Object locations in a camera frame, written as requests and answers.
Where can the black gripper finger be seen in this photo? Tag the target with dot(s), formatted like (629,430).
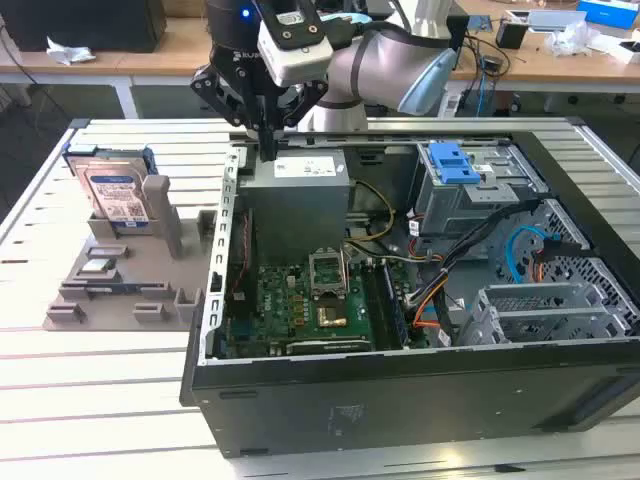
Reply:
(305,102)
(220,95)

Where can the hard disk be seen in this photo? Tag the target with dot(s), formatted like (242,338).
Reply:
(112,192)

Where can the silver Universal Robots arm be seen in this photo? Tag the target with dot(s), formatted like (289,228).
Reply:
(370,60)

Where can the grey metal disk bay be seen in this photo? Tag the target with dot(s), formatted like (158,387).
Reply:
(540,320)

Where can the grey power supply unit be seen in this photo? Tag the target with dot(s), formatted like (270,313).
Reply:
(295,210)

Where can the large black box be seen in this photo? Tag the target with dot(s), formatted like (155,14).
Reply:
(100,25)

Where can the white power strip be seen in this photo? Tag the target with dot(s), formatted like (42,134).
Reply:
(451,104)

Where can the crumpled white paper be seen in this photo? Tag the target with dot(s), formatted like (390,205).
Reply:
(70,52)

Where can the blue plastic drive latch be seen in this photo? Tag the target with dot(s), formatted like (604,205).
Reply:
(452,162)

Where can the black tower box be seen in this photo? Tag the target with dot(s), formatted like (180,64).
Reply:
(459,35)

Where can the grey optical drive cage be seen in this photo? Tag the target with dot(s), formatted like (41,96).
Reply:
(450,205)

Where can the CPU socket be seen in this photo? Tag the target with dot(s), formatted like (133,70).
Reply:
(329,280)

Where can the grey-brown parts rack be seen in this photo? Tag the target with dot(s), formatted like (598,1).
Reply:
(145,265)

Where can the green motherboard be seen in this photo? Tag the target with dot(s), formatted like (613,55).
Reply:
(285,310)

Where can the silver CPU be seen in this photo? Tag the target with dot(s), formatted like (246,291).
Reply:
(99,266)

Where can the blue RAM stick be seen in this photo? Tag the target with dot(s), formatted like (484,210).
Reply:
(125,288)

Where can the gold chipset heatsink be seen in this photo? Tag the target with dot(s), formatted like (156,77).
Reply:
(332,316)

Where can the small black open box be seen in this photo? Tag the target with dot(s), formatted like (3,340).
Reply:
(511,36)

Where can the installed RAM sticks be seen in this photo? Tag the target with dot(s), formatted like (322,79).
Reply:
(395,305)

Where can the black graphics card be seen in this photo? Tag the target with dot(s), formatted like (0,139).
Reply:
(327,346)

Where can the grey flat tray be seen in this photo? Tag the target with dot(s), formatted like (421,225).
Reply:
(550,19)

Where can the clear plastic bags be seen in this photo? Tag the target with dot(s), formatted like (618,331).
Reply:
(570,39)

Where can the blue cardboard box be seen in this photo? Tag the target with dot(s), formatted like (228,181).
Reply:
(602,11)

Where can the white open box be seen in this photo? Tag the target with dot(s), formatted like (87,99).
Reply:
(617,49)

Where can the black open PC case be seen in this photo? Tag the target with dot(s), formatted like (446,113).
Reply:
(400,405)

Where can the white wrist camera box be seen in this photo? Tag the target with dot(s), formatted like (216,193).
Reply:
(300,55)

